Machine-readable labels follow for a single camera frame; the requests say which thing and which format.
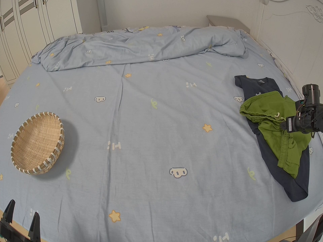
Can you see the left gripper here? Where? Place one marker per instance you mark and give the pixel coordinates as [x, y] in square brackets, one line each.
[7, 234]

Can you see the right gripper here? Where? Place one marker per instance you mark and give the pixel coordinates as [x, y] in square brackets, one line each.
[302, 123]

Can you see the green shorts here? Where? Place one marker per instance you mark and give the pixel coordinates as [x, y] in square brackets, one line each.
[267, 110]

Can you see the round woven basket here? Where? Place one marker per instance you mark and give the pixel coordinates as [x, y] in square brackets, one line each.
[35, 140]

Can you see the bed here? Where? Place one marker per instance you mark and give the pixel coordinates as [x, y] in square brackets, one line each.
[151, 122]

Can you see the dark blue T-shirt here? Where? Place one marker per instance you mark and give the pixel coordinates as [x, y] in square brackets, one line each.
[252, 84]

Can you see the grey bedside table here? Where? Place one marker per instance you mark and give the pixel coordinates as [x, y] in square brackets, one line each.
[224, 21]

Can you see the pale blue quilt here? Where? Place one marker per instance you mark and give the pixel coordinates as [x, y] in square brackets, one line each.
[126, 49]

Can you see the white wardrobe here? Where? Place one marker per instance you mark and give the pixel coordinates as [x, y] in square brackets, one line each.
[25, 21]

